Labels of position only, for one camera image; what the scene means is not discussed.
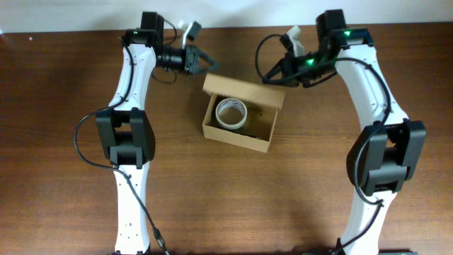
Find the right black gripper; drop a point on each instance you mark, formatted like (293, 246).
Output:
(289, 68)

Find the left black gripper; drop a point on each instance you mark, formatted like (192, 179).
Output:
(192, 59)

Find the cardboard box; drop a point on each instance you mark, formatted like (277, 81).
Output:
(263, 104)

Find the white masking tape roll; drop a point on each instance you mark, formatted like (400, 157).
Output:
(231, 113)

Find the black pen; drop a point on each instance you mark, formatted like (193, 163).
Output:
(252, 136)

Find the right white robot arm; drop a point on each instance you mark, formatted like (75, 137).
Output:
(386, 153)

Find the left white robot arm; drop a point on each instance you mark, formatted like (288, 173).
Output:
(125, 132)

